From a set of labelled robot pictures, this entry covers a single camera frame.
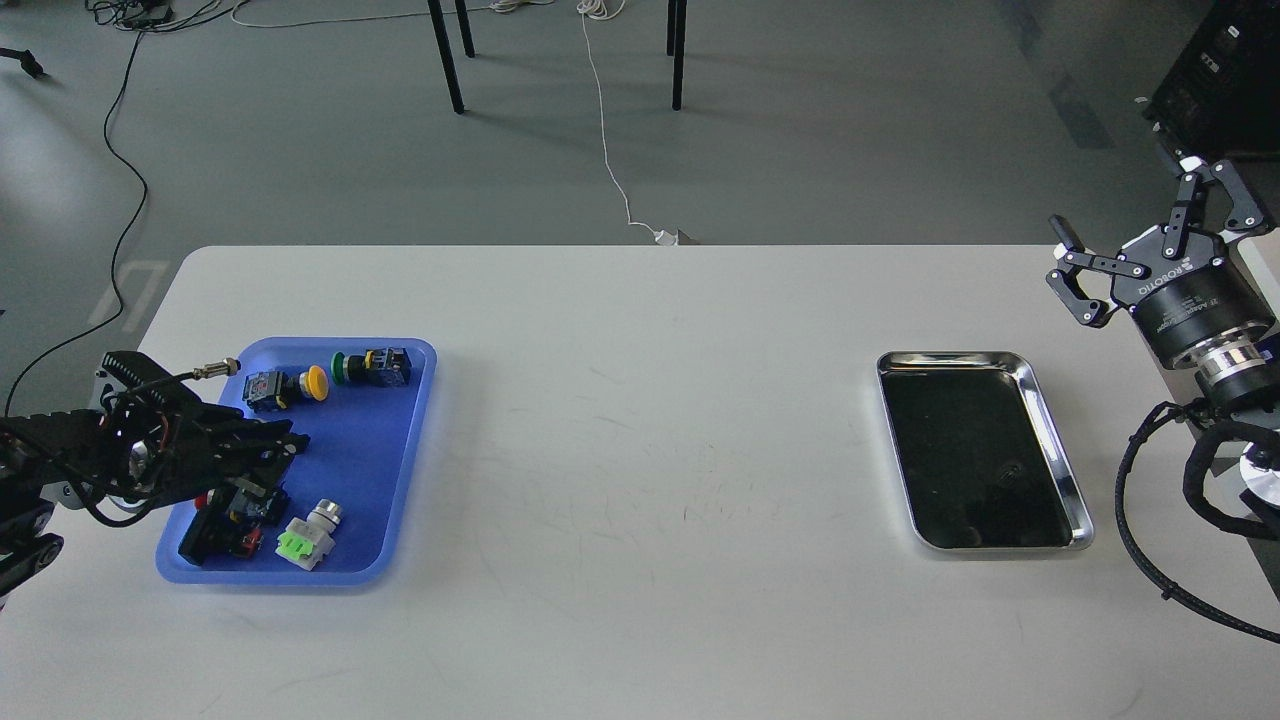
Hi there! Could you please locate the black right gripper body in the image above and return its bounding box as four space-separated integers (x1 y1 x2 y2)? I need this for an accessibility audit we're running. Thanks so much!
1115 225 1275 370

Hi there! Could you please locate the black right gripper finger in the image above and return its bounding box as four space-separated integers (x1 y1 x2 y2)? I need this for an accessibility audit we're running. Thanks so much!
1160 154 1276 260
1046 215 1151 329

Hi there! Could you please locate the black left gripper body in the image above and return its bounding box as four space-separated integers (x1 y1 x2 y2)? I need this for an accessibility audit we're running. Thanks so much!
152 405 261 506

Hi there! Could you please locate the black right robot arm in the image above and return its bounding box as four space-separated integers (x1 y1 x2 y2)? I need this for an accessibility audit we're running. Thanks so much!
1044 151 1279 643

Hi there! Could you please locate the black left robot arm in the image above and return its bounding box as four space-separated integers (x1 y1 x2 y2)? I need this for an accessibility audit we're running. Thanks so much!
1 351 310 594

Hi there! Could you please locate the red emergency stop button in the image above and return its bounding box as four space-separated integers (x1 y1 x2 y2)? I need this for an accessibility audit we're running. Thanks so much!
178 486 291 566

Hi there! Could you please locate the blue plastic tray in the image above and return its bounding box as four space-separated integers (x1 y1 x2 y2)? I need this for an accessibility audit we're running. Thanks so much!
155 337 436 587

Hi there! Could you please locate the black equipment case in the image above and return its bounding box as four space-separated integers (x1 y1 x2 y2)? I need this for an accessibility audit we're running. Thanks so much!
1142 1 1279 161

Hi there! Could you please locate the silver metal tray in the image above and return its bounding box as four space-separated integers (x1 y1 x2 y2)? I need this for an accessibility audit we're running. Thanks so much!
876 351 1094 555

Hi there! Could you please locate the black table leg left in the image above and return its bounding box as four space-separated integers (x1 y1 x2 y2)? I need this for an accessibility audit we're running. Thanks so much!
428 0 466 115

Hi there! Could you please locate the black thin table leg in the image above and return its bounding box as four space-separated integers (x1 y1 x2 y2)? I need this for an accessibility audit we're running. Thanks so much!
454 0 476 58

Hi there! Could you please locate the black table leg right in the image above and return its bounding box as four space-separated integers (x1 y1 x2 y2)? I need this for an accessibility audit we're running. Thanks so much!
666 0 689 111

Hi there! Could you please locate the yellow push button switch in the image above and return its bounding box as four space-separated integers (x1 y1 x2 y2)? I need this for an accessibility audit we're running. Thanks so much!
241 365 330 414

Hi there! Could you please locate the white green selector switch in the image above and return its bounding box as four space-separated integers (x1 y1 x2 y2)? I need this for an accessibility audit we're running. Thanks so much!
274 498 343 571

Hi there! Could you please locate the green push button switch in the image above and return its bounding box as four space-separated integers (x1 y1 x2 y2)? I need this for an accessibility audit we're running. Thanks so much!
329 347 412 388

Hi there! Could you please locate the black floor cable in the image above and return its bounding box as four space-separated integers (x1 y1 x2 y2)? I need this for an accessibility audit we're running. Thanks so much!
0 0 241 416

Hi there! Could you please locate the white floor cable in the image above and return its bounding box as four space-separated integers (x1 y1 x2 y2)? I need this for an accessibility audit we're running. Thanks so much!
575 0 678 246

